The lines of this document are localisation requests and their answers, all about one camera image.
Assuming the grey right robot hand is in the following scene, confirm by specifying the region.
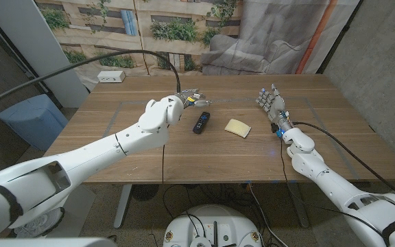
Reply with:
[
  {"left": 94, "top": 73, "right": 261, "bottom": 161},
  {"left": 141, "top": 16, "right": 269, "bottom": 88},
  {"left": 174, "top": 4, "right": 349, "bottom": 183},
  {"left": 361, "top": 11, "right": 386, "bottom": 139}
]
[{"left": 255, "top": 83, "right": 291, "bottom": 128}]

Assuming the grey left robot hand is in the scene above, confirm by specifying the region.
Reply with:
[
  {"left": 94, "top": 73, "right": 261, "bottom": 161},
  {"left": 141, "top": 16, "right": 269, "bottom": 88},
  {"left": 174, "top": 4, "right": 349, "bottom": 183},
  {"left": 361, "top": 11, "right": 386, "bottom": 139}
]
[{"left": 175, "top": 88, "right": 213, "bottom": 109}]

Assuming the black TV remote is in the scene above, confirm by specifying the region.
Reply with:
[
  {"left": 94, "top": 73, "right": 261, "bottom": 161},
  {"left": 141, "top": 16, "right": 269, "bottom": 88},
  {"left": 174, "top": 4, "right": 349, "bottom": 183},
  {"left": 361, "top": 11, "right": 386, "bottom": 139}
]
[{"left": 192, "top": 111, "right": 211, "bottom": 135}]

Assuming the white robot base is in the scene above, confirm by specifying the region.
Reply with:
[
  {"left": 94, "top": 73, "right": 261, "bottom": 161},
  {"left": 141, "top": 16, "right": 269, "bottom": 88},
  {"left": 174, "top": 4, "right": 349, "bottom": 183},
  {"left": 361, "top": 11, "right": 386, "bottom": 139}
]
[{"left": 163, "top": 204, "right": 263, "bottom": 247}]

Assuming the yellow sponge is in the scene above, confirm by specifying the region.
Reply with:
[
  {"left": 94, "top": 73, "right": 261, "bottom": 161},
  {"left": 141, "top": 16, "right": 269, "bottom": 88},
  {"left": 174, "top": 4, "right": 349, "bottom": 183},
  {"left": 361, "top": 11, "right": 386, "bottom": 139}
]
[{"left": 224, "top": 118, "right": 252, "bottom": 139}]

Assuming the printed building backdrop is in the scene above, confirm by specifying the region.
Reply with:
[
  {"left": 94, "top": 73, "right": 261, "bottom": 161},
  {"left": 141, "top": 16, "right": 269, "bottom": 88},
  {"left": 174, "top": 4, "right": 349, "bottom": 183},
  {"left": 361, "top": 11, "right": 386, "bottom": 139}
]
[{"left": 34, "top": 0, "right": 360, "bottom": 91}]

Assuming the grey tape outline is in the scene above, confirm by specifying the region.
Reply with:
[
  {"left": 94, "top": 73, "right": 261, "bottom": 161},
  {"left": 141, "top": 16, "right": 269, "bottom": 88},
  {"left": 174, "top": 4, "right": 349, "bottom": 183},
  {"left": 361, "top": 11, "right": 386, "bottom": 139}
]
[{"left": 102, "top": 97, "right": 360, "bottom": 180}]

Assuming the white power strip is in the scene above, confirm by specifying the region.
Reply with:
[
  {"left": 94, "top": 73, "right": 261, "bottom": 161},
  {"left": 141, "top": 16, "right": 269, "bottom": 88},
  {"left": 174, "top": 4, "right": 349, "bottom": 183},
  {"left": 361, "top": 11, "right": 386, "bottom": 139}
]
[{"left": 97, "top": 70, "right": 126, "bottom": 84}]

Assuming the grey table leg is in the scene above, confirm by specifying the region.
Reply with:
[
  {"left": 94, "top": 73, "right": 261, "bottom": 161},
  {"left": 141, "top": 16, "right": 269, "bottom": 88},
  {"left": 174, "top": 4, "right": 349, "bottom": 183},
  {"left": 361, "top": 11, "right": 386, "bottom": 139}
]
[{"left": 288, "top": 182, "right": 311, "bottom": 229}]

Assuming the white table leg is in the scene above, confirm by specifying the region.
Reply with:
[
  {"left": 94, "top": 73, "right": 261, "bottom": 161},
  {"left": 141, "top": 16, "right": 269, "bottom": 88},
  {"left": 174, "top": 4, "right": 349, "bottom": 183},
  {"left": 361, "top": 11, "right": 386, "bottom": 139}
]
[{"left": 113, "top": 184, "right": 133, "bottom": 230}]

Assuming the blue padded stool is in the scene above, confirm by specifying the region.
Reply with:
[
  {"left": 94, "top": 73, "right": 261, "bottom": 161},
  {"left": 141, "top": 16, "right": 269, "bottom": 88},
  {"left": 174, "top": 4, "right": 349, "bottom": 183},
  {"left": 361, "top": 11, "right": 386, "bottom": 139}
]
[{"left": 0, "top": 94, "right": 69, "bottom": 152}]

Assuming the white pillar panel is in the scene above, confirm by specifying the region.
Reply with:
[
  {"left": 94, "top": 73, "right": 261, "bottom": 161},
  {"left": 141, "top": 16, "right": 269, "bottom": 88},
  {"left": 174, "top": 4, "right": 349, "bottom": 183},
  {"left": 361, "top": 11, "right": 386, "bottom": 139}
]
[{"left": 0, "top": 0, "right": 91, "bottom": 109}]

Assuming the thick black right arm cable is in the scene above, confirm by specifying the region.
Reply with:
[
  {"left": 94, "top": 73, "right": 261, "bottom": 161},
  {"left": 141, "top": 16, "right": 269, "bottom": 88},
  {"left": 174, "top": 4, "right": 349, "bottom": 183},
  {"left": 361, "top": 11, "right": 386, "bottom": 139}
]
[{"left": 292, "top": 121, "right": 395, "bottom": 207}]

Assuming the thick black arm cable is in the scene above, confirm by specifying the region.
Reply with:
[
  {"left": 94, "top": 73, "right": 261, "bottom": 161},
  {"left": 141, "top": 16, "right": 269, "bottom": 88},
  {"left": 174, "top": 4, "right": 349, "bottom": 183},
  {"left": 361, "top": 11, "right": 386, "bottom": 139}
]
[
  {"left": 292, "top": 121, "right": 395, "bottom": 207},
  {"left": 0, "top": 49, "right": 182, "bottom": 113}
]

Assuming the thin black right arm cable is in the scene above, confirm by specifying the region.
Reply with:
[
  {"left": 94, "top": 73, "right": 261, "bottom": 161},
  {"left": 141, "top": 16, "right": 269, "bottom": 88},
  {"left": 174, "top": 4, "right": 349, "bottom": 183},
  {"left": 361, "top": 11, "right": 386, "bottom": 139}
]
[{"left": 278, "top": 136, "right": 387, "bottom": 238}]

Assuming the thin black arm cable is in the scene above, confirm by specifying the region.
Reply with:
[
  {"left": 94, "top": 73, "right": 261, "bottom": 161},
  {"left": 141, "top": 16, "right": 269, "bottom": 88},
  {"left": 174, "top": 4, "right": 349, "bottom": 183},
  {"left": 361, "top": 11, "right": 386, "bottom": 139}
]
[
  {"left": 160, "top": 125, "right": 171, "bottom": 186},
  {"left": 278, "top": 136, "right": 387, "bottom": 238}
]

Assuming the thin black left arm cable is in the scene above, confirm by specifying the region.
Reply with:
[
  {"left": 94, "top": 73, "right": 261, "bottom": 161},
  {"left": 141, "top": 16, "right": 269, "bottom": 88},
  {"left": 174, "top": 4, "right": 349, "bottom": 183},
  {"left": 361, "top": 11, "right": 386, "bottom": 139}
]
[{"left": 160, "top": 125, "right": 171, "bottom": 186}]

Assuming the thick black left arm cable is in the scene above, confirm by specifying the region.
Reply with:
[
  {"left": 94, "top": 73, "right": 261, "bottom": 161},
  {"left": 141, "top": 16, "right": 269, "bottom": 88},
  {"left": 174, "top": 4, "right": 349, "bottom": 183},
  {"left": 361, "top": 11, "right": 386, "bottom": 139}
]
[{"left": 0, "top": 49, "right": 182, "bottom": 113}]

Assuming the white floor cable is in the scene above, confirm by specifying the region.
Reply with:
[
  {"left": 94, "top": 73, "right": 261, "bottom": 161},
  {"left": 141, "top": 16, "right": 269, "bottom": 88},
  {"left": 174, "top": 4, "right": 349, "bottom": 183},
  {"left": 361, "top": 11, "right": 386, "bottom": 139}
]
[{"left": 248, "top": 183, "right": 281, "bottom": 247}]

